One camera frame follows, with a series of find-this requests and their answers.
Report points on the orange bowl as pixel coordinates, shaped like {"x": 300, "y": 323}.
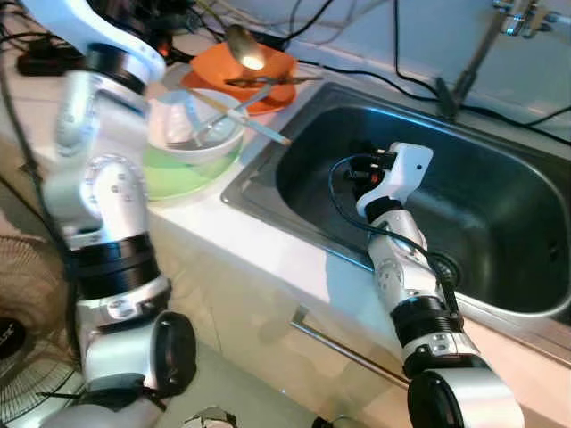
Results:
{"x": 214, "y": 67}

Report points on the stainless steel sink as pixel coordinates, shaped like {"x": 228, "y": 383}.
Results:
{"x": 500, "y": 214}

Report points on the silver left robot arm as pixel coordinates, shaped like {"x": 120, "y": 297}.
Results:
{"x": 98, "y": 187}

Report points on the white bowl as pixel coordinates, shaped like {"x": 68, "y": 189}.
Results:
{"x": 178, "y": 125}

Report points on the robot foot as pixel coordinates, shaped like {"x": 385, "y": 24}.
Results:
{"x": 214, "y": 417}
{"x": 343, "y": 422}

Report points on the metal serving spoon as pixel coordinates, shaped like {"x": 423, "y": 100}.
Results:
{"x": 245, "y": 49}

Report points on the green plate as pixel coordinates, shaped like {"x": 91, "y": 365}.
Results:
{"x": 178, "y": 178}

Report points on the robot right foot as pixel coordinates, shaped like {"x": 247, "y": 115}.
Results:
{"x": 343, "y": 422}

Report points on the chrome faucet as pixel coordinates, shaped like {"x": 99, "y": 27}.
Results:
{"x": 517, "y": 13}

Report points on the silver metal fork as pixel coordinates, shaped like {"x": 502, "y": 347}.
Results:
{"x": 223, "y": 114}

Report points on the sink drain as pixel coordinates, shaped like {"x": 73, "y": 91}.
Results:
{"x": 444, "y": 270}

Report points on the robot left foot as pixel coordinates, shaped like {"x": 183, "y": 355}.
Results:
{"x": 214, "y": 417}

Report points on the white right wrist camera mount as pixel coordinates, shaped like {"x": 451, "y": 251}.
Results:
{"x": 401, "y": 174}

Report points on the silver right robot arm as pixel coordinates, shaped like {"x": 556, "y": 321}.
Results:
{"x": 410, "y": 276}

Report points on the white kitchen counter cabinet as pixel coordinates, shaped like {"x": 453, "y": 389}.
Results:
{"x": 259, "y": 267}

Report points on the standing fan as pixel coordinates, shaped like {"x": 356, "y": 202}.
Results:
{"x": 27, "y": 294}

